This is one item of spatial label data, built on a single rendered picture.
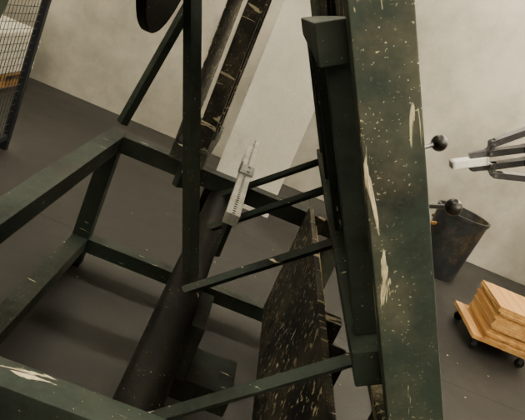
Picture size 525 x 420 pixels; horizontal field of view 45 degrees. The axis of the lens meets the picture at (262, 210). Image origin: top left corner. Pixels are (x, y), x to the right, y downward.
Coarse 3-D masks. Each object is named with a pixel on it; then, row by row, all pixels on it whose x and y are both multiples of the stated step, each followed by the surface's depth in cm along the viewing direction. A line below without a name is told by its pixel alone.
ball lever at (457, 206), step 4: (448, 200) 136; (452, 200) 135; (456, 200) 135; (432, 204) 138; (436, 204) 138; (440, 204) 137; (448, 204) 135; (452, 204) 134; (456, 204) 134; (460, 204) 134; (432, 208) 138; (436, 208) 138; (440, 208) 137; (444, 208) 136; (448, 208) 135; (452, 208) 134; (456, 208) 134; (460, 208) 134; (448, 212) 135; (452, 212) 135; (456, 212) 134; (460, 212) 135
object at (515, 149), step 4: (520, 144) 123; (524, 144) 123; (484, 148) 125; (496, 148) 123; (500, 148) 122; (504, 148) 122; (508, 148) 121; (512, 148) 121; (516, 148) 121; (520, 148) 121; (524, 148) 121; (488, 152) 122; (492, 152) 122; (496, 152) 122; (500, 152) 122; (504, 152) 121; (508, 152) 121; (512, 152) 121; (516, 152) 121; (520, 152) 121; (524, 152) 121; (488, 156) 122; (492, 156) 122; (496, 156) 122
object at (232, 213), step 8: (248, 144) 329; (256, 144) 325; (248, 152) 301; (256, 152) 307; (248, 160) 287; (240, 176) 257; (240, 184) 246; (232, 192) 232; (240, 192) 235; (232, 200) 223; (240, 200) 227; (232, 208) 215; (240, 208) 218; (224, 216) 210; (232, 216) 210; (232, 224) 211
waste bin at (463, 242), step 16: (464, 208) 623; (432, 224) 601; (448, 224) 585; (464, 224) 579; (480, 224) 578; (432, 240) 598; (448, 240) 587; (464, 240) 585; (432, 256) 597; (448, 256) 591; (464, 256) 595; (448, 272) 599
